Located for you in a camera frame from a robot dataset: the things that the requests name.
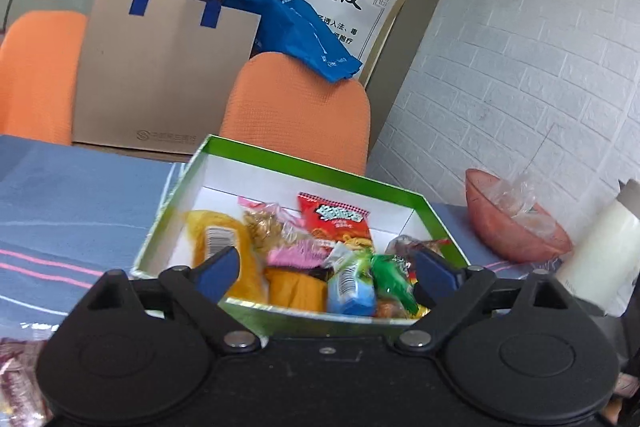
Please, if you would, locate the clear plastic wrap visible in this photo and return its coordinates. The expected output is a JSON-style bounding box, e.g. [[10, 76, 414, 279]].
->
[[492, 172, 557, 239]]

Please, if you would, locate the pink plastic bowl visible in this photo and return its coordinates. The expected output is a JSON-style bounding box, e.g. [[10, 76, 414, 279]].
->
[[465, 168, 574, 264]]

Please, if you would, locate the orange snack packet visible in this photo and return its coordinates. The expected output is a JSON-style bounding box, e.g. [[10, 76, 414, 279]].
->
[[264, 266, 329, 311]]

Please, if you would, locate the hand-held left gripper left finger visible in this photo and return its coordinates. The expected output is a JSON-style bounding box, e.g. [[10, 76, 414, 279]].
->
[[81, 246, 263, 354]]

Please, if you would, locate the brown paper bag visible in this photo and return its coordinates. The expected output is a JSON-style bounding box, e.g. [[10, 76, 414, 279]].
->
[[71, 0, 262, 156]]

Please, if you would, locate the orange chair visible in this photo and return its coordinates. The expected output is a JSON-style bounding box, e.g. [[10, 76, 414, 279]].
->
[[0, 10, 89, 146], [219, 52, 372, 176]]

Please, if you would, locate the clear brown waffle packet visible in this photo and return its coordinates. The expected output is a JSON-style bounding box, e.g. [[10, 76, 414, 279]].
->
[[0, 338, 51, 427]]

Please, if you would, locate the red checkered chip packet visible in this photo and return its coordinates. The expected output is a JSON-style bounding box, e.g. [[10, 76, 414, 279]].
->
[[297, 192, 376, 254]]

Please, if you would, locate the green candy packet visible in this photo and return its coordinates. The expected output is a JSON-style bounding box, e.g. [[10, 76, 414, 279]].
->
[[371, 253, 420, 319]]

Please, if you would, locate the blue plastic bag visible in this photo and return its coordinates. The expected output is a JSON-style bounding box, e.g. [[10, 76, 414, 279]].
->
[[221, 0, 364, 84]]

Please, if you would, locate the pink-edged clear nut packet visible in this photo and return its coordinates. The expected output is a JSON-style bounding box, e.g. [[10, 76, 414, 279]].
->
[[238, 197, 327, 269]]

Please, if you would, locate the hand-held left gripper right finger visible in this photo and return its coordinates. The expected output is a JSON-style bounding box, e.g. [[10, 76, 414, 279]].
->
[[394, 249, 572, 354]]

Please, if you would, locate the yellow barcode snack packet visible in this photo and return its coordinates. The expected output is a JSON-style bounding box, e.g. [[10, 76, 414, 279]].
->
[[184, 209, 267, 304]]

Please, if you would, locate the white bottle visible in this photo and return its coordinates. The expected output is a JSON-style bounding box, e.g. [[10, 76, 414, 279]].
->
[[555, 178, 640, 309]]

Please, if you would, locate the clear red dates packet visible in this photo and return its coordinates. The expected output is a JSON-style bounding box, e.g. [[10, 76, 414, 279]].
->
[[385, 234, 452, 260]]

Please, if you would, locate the green cardboard box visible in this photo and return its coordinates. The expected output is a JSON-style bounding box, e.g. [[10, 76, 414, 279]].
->
[[131, 134, 472, 342]]

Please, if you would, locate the small blue snack packet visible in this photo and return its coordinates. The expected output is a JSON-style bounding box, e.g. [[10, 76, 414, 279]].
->
[[326, 254, 377, 316]]

